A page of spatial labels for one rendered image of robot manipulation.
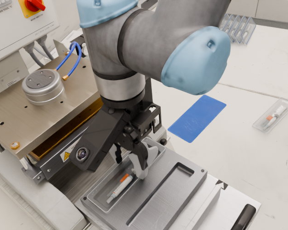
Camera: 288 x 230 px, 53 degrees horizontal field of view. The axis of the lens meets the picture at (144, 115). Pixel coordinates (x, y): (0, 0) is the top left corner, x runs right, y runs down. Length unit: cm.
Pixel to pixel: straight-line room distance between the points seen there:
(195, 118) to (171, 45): 74
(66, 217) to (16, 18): 44
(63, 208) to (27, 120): 18
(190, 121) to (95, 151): 62
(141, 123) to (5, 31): 38
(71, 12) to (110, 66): 116
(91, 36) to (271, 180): 69
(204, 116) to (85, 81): 52
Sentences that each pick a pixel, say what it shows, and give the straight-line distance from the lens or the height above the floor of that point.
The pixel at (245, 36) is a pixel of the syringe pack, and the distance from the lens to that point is 142.
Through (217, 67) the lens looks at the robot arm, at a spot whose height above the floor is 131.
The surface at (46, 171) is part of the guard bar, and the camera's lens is 61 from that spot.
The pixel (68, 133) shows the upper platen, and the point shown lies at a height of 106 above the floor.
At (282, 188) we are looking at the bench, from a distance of 92.
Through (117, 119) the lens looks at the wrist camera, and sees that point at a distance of 45.
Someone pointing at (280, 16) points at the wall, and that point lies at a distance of 307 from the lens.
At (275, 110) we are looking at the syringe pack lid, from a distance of 108.
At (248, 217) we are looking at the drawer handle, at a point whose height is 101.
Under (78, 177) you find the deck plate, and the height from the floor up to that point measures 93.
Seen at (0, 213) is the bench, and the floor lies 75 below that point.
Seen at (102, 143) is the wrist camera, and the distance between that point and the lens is 45.
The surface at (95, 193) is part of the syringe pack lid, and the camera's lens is 59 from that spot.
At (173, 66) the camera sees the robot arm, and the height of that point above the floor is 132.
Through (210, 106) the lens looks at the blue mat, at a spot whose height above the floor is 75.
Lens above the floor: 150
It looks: 45 degrees down
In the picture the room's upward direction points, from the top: 7 degrees counter-clockwise
